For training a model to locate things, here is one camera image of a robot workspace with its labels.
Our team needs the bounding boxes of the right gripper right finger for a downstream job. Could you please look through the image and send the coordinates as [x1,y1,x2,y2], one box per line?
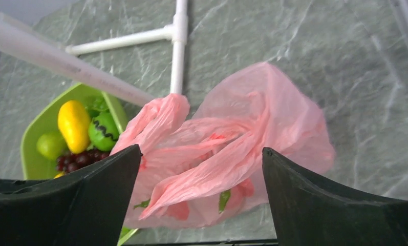
[262,148,408,245]

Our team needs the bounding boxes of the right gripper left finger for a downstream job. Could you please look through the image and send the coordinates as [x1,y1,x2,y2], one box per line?
[0,145,142,245]

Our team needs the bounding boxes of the pink plastic bag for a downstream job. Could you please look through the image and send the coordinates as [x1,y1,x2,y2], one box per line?
[112,63,335,229]

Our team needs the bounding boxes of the orange yellow fake mango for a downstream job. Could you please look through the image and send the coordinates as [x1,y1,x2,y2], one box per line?
[54,172,65,179]

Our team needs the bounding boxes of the dark red fake grapes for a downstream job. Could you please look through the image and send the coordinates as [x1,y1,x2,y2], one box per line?
[56,148,110,173]

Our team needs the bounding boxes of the small fake watermelon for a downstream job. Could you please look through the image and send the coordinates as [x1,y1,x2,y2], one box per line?
[88,112,120,151]

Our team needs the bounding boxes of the fake green leaves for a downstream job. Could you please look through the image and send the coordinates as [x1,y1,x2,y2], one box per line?
[83,96,109,118]

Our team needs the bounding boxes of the green plastic tray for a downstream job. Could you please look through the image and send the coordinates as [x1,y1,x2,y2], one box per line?
[20,84,140,245]

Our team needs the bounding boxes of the white pvc pipe frame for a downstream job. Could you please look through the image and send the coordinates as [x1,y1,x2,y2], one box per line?
[0,1,188,106]

